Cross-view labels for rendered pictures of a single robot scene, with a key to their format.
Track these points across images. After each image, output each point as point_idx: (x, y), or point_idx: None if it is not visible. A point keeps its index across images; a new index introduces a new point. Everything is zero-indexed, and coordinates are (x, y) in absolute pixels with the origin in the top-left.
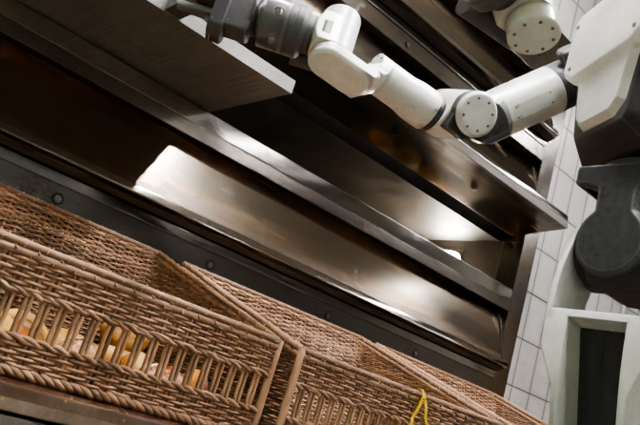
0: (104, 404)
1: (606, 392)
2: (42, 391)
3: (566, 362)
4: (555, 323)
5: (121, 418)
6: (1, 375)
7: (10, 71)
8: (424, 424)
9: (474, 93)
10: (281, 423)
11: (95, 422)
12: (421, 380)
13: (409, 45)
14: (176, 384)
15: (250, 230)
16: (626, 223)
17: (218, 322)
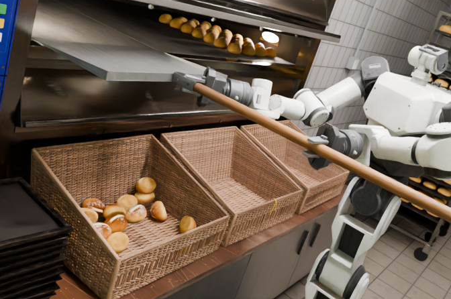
0: (178, 275)
1: (351, 243)
2: (165, 291)
3: (339, 234)
4: (338, 222)
5: (186, 282)
6: (147, 284)
7: (75, 83)
8: (274, 209)
9: (321, 112)
10: (227, 240)
11: (180, 288)
12: (266, 159)
13: None
14: (196, 251)
15: (188, 104)
16: (373, 199)
17: (209, 226)
